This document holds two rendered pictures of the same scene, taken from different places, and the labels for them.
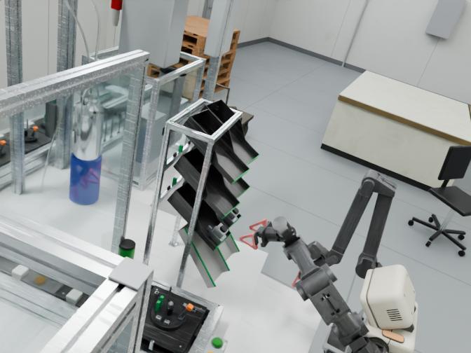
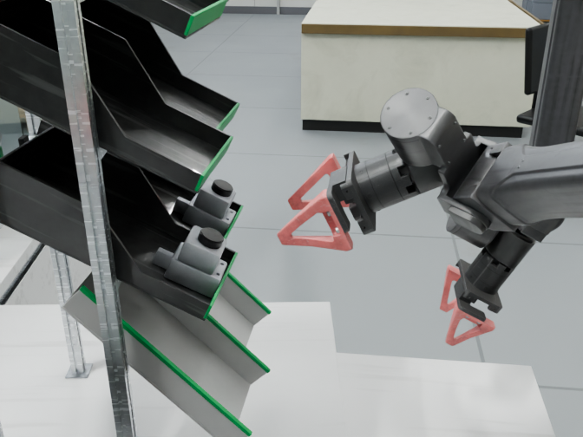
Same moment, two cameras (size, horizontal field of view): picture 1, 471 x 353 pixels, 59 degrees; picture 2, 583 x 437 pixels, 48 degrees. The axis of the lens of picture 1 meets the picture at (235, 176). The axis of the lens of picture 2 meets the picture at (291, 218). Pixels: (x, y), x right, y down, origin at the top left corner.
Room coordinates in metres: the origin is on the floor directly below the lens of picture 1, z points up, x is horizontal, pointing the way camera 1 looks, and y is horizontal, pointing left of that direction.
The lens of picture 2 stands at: (0.67, 0.04, 1.62)
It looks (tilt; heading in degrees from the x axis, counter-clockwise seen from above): 25 degrees down; 348
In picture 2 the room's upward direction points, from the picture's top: straight up
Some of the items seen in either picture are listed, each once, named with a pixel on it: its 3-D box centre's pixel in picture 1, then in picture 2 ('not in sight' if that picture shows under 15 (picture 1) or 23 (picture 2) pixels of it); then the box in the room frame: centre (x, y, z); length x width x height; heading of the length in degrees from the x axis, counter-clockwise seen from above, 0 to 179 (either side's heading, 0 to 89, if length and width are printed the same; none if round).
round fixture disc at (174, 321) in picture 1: (168, 314); not in sight; (1.13, 0.11, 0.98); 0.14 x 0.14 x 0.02
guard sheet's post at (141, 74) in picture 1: (119, 228); not in sight; (0.97, 0.29, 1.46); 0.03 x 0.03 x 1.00; 79
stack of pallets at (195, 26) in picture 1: (192, 55); not in sight; (6.79, 1.20, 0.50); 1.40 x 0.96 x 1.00; 162
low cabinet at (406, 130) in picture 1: (399, 125); (412, 53); (6.33, -2.26, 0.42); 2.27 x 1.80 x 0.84; 161
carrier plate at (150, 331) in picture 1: (167, 317); not in sight; (1.13, 0.11, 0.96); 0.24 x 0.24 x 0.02; 79
